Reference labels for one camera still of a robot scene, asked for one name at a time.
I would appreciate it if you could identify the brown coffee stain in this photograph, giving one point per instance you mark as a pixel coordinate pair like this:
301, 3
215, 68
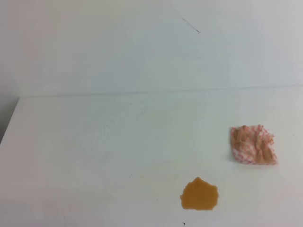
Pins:
199, 195

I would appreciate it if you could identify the pink white checkered rag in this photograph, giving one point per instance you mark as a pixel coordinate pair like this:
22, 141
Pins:
252, 145

